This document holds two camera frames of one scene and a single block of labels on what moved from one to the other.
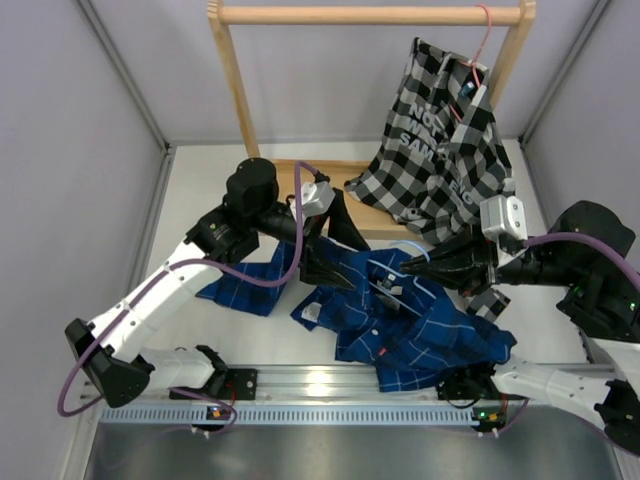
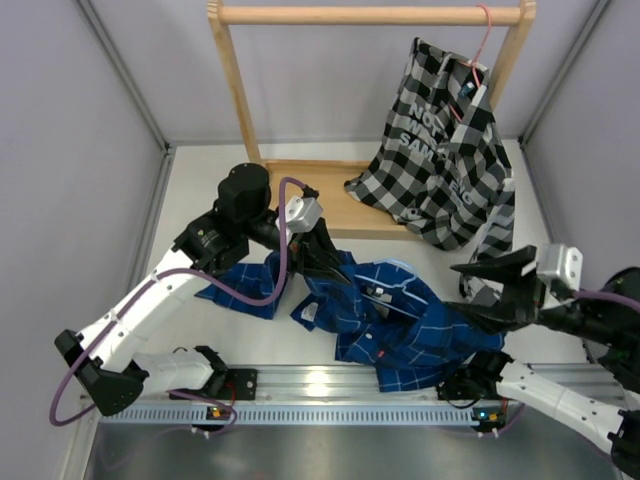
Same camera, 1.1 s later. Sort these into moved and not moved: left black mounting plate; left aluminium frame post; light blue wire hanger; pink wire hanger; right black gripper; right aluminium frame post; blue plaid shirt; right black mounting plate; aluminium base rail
Moved: light blue wire hanger; right black gripper; blue plaid shirt
Not moved: left black mounting plate; right aluminium frame post; right black mounting plate; aluminium base rail; left aluminium frame post; pink wire hanger
